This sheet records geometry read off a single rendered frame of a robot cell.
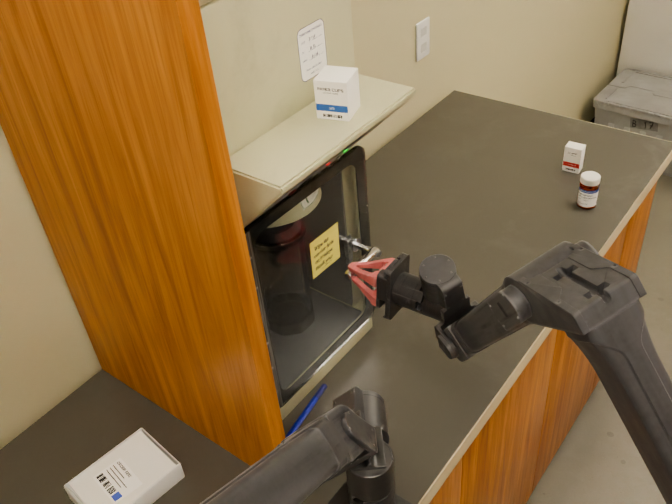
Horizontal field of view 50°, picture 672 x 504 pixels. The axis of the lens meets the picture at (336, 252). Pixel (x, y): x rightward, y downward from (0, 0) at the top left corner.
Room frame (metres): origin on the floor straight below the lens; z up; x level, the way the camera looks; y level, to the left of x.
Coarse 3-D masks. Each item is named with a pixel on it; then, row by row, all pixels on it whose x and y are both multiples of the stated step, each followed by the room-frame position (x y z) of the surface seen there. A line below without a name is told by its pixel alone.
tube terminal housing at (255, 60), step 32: (224, 0) 0.88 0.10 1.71; (256, 0) 0.92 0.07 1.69; (288, 0) 0.97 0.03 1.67; (320, 0) 1.02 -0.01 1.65; (224, 32) 0.88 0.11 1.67; (256, 32) 0.92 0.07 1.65; (288, 32) 0.96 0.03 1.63; (352, 32) 1.07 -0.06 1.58; (224, 64) 0.87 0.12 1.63; (256, 64) 0.91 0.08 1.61; (288, 64) 0.96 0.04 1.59; (352, 64) 1.07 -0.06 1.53; (224, 96) 0.86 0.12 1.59; (256, 96) 0.90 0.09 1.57; (288, 96) 0.95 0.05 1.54; (224, 128) 0.85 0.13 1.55; (256, 128) 0.90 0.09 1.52
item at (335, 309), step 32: (352, 160) 1.03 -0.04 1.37; (320, 192) 0.97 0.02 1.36; (352, 192) 1.03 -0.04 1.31; (256, 224) 0.86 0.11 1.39; (288, 224) 0.90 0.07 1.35; (320, 224) 0.96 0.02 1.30; (352, 224) 1.02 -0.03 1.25; (256, 256) 0.85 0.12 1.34; (288, 256) 0.90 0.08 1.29; (352, 256) 1.02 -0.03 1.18; (288, 288) 0.89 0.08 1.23; (320, 288) 0.95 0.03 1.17; (352, 288) 1.01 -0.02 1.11; (288, 320) 0.88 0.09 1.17; (320, 320) 0.94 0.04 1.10; (352, 320) 1.00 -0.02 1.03; (288, 352) 0.87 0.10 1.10; (320, 352) 0.93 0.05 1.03; (288, 384) 0.86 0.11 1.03
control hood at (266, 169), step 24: (360, 96) 0.99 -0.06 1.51; (384, 96) 0.98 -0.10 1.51; (408, 96) 0.98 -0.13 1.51; (288, 120) 0.93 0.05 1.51; (312, 120) 0.93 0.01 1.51; (336, 120) 0.92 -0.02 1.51; (360, 120) 0.91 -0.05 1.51; (384, 120) 1.03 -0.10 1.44; (264, 144) 0.87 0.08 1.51; (288, 144) 0.86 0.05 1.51; (312, 144) 0.86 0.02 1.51; (336, 144) 0.85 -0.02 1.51; (240, 168) 0.81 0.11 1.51; (264, 168) 0.81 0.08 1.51; (288, 168) 0.80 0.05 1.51; (312, 168) 0.80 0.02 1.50; (240, 192) 0.81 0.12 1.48; (264, 192) 0.78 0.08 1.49
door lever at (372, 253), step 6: (354, 240) 1.02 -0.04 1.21; (360, 240) 1.03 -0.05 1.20; (354, 246) 1.02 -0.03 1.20; (360, 246) 1.01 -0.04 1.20; (366, 246) 1.01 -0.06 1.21; (366, 252) 1.00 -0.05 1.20; (372, 252) 0.99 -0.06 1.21; (378, 252) 0.99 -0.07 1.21; (360, 258) 0.97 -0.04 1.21; (366, 258) 0.97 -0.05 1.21; (372, 258) 0.98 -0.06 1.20; (348, 270) 0.94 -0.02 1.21; (348, 276) 0.93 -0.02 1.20; (354, 276) 0.94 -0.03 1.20
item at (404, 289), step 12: (396, 264) 0.90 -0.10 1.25; (408, 264) 0.92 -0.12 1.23; (396, 276) 0.89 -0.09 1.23; (408, 276) 0.89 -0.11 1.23; (396, 288) 0.88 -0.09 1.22; (408, 288) 0.87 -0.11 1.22; (420, 288) 0.86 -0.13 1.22; (396, 300) 0.87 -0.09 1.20; (408, 300) 0.86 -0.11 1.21; (420, 300) 0.85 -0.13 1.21; (396, 312) 0.89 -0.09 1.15; (420, 312) 0.84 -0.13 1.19
